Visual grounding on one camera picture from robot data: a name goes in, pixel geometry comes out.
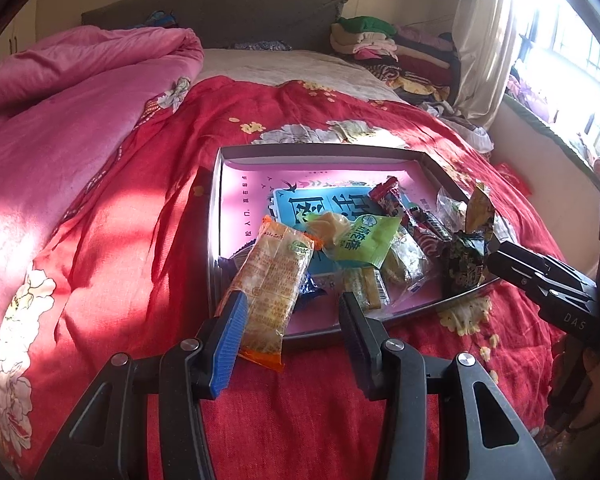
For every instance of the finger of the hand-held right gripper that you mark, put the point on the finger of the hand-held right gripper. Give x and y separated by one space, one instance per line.
540 262
530 282

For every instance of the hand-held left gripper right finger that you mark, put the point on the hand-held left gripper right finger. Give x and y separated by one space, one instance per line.
355 340

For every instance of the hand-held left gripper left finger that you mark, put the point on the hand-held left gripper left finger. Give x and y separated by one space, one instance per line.
230 340

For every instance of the clear packet with green print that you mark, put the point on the clear packet with green print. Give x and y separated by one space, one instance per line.
365 285

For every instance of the dark blue snack packet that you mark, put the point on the dark blue snack packet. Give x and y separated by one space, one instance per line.
312 287

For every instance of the dark patterned snack packet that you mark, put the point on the dark patterned snack packet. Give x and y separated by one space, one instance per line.
462 270

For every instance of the orange pastry packet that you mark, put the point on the orange pastry packet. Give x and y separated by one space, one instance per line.
272 280

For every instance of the yellow snack packet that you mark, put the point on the yellow snack packet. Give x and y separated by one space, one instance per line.
480 210

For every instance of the clear cake packet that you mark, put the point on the clear cake packet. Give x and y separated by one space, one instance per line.
405 265

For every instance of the lime green snack packet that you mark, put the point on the lime green snack packet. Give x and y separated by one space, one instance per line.
365 240

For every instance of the dark shallow cardboard box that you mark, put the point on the dark shallow cardboard box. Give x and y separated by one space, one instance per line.
215 240

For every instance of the small pale yellow packet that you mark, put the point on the small pale yellow packet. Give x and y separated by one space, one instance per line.
330 227

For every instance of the brown chocolate bar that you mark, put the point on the brown chocolate bar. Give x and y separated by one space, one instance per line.
425 222

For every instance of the red pink candy packet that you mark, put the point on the red pink candy packet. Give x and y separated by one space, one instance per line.
386 197

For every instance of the red cloth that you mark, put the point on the red cloth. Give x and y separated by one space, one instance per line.
512 180

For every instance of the red floral blanket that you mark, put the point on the red floral blanket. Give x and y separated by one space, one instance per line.
155 210

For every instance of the white cloth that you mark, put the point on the white cloth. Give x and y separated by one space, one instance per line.
460 125

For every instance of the window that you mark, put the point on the window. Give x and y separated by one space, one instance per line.
570 35

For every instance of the cream curtain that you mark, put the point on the cream curtain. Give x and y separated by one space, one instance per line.
485 35

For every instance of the stack of folded clothes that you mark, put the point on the stack of folded clothes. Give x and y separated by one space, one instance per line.
395 55

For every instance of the beige bed sheet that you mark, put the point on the beige bed sheet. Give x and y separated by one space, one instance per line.
290 70

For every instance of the pink quilt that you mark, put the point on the pink quilt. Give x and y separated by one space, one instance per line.
55 110

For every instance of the dark patterned cloth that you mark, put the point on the dark patterned cloth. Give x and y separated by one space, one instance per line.
260 46

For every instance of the blue patterned pillow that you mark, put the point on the blue patterned pillow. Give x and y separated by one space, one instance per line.
160 19

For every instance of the grey headboard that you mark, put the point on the grey headboard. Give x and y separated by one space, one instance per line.
230 10

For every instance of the cream wardrobe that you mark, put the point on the cream wardrobe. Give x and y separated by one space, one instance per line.
15 30

